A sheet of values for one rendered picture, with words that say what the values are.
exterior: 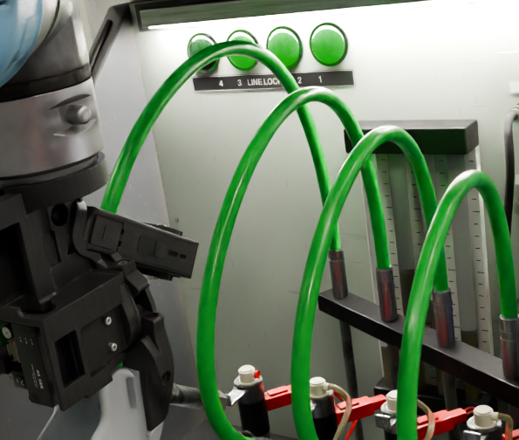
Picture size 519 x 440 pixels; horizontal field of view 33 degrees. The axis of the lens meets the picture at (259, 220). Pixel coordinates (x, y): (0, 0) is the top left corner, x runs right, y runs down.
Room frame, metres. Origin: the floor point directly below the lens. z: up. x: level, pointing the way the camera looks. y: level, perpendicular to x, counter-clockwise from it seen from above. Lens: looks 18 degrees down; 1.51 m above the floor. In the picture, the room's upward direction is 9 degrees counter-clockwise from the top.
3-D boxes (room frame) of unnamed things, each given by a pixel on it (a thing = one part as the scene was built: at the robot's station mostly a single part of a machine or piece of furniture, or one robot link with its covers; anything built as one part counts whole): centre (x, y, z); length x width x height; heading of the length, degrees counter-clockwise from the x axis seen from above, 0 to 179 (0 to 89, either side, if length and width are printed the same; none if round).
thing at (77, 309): (0.46, 0.12, 1.35); 0.09 x 0.08 x 0.12; 145
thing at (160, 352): (0.47, 0.08, 1.29); 0.05 x 0.02 x 0.09; 55
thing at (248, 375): (0.79, 0.03, 1.10); 0.02 x 0.02 x 0.03
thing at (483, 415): (0.65, -0.16, 1.10); 0.02 x 0.02 x 0.03
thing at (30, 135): (0.46, 0.11, 1.43); 0.08 x 0.08 x 0.05
